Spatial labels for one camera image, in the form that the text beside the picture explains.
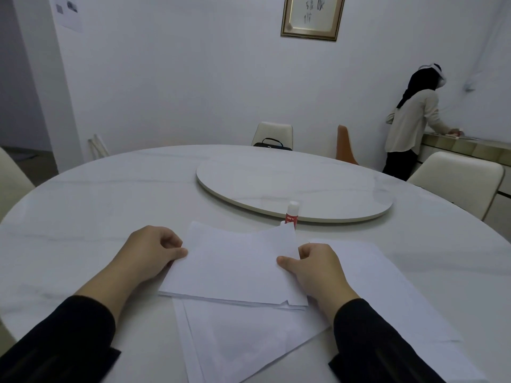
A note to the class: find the person's right hand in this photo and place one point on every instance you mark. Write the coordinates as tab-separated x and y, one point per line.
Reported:
319	275

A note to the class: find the person's left hand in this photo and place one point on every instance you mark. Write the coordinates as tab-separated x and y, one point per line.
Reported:
143	251

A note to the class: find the person's left thumb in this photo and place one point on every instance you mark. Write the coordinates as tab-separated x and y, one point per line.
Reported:
175	255

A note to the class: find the person's right thumb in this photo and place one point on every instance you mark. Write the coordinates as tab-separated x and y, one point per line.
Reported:
288	264

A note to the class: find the person's left forearm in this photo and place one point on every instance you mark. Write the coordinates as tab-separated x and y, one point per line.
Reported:
68	335

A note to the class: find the person's right forearm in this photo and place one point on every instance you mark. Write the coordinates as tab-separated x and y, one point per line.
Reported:
375	343

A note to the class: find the red and white glue stick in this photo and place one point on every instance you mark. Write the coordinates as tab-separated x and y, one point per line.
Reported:
292	215

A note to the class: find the round white marble turntable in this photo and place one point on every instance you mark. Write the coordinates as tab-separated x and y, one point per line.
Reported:
295	187

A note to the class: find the white paper sheet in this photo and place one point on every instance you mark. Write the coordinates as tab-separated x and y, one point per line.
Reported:
243	343
399	299

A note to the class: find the black handbag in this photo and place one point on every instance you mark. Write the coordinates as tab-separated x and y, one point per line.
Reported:
273	145

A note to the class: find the orange chair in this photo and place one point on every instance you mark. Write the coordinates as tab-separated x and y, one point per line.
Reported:
344	147

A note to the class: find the cream upholstered chair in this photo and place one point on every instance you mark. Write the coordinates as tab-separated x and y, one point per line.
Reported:
455	183
275	131
12	183

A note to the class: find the white rods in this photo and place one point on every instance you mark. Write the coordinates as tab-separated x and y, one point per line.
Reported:
99	145

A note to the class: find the beige sideboard cabinet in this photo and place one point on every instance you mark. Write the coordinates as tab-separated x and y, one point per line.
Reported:
479	155

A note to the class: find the gold framed picture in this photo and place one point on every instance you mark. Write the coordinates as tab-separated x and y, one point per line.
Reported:
313	15

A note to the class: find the white paper wall notice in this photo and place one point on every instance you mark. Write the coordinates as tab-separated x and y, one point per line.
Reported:
68	11

